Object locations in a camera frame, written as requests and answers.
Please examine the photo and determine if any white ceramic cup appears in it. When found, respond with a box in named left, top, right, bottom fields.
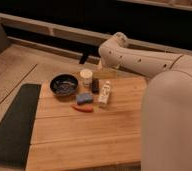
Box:
left=80, top=69, right=93, bottom=86

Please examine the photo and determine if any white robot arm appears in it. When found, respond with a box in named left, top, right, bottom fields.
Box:
left=99, top=32, right=192, bottom=171

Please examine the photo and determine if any dark ceramic bowl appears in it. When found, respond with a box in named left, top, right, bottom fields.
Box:
left=50, top=74, right=78, bottom=97

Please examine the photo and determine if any small dark block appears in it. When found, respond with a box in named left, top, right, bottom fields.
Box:
left=91, top=78, right=99, bottom=93

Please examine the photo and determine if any white small bottle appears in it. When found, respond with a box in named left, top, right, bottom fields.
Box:
left=98, top=81, right=111, bottom=105

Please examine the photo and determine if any blue sponge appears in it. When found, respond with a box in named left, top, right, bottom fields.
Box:
left=76, top=93, right=93, bottom=105

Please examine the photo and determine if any black table leg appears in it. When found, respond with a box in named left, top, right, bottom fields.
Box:
left=79, top=52, right=89, bottom=64

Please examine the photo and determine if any wooden cutting board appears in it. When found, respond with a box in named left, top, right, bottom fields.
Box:
left=26, top=77, right=146, bottom=171

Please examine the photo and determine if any dark green mat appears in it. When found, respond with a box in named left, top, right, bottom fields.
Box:
left=0, top=84, right=41, bottom=167

